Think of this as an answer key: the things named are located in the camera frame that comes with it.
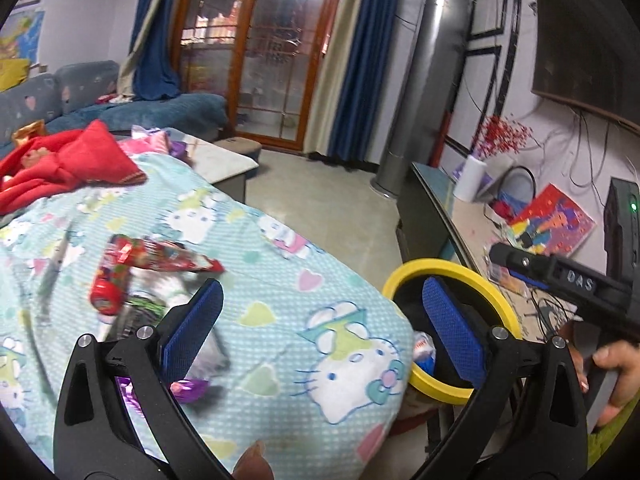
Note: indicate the person's right hand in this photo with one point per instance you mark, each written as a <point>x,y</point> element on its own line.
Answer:
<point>617,375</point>

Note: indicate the white blue snack packet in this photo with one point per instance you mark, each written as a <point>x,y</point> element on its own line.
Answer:
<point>424,352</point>

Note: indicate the green cushion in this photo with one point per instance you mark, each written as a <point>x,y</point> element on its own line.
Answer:
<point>607,440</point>

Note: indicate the wall television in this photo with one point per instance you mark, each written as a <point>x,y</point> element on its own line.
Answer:
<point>590,35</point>

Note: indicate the blue grey sofa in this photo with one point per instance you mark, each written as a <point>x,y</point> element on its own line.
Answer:
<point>165,112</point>

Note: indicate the wooden sliding glass door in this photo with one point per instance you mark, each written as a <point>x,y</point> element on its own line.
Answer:
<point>260,60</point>

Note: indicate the gold box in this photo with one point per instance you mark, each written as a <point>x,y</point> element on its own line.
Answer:
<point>29,131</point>

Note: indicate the small clothes heap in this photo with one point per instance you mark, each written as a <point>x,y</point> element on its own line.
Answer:
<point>107,99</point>

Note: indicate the white paper roll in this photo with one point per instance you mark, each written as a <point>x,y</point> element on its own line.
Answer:
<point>469,180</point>

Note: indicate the purple foil wrapper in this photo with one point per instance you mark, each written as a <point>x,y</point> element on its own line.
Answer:
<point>190,391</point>

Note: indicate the black wall frame moulding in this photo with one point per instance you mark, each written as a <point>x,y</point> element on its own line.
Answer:
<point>510,60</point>

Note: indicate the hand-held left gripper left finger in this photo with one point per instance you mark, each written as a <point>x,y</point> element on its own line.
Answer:
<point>195,325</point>

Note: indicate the marble top coffee table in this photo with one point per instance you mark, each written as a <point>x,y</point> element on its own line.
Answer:
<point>220,160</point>

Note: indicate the dark green wrapper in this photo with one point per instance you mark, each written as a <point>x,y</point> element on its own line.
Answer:
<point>142,310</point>

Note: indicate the white printed plastic bag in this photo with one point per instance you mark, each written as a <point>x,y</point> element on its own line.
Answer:
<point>172,290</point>

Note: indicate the dark round stool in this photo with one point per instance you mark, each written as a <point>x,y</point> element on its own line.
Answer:
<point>245,146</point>

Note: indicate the silver tower air conditioner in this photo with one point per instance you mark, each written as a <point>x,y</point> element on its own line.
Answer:
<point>425,85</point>

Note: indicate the red snack bag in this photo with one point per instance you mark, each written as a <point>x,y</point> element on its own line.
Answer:
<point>145,260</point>

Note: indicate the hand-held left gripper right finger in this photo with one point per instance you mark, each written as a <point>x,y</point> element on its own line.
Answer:
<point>452,330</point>

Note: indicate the beige curtain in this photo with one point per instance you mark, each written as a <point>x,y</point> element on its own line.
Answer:
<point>325,85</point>
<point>131,60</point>

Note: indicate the yellow pillow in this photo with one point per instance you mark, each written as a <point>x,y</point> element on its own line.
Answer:
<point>12,74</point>

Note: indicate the pale white plastic bag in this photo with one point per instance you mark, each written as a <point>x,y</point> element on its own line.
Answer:
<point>210,355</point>

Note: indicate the red berry branches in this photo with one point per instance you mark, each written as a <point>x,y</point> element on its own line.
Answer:
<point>502,135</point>

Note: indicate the blue curtain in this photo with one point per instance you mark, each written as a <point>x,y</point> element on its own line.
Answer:
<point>157,60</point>
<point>370,85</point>

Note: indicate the person's left hand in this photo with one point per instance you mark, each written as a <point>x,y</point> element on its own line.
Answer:
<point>255,462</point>

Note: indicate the purple cloth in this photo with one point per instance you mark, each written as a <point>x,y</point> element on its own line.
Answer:
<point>178,149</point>

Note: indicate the pink cloth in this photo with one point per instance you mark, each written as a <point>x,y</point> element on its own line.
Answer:
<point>145,142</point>

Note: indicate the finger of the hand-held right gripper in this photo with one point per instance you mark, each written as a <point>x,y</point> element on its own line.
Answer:
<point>525,260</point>
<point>530,280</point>

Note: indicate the red blanket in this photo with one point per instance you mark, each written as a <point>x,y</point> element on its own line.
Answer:
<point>85,160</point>

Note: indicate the country map poster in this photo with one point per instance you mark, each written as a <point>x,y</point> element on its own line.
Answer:
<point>22,37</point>

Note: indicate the yellow rimmed waste bin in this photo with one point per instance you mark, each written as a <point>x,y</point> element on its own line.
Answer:
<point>500,300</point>

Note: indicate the cartoon cat printed blanket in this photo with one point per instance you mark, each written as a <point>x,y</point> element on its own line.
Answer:
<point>280,270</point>

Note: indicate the colourful picture book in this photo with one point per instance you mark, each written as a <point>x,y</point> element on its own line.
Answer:
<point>555,220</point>

